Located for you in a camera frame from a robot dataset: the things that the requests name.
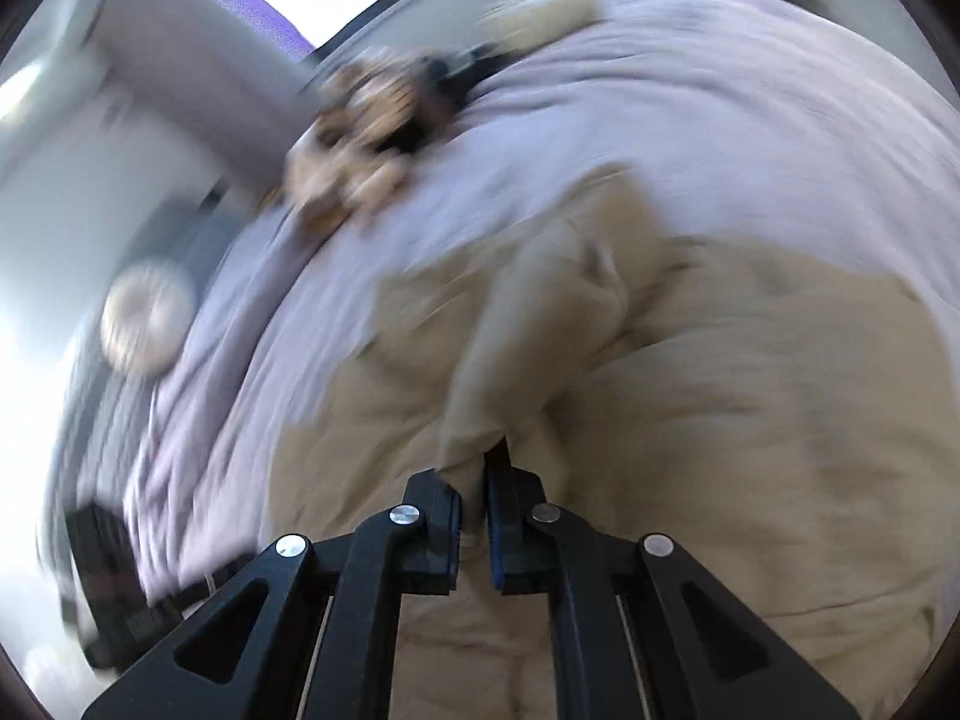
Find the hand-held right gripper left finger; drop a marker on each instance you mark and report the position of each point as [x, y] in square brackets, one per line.
[450, 532]

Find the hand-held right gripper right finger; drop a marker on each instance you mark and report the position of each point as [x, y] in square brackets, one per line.
[495, 540]

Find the beige puffer jacket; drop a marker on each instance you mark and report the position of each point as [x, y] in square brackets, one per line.
[712, 405]

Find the black box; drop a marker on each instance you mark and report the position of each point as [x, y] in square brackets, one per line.
[112, 600]

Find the white round cushion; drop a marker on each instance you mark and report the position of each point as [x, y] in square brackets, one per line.
[146, 319]

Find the brown and cream plush toy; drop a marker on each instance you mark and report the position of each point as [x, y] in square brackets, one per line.
[352, 150]

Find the lavender fleece blanket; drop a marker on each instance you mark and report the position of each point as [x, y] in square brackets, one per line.
[637, 90]

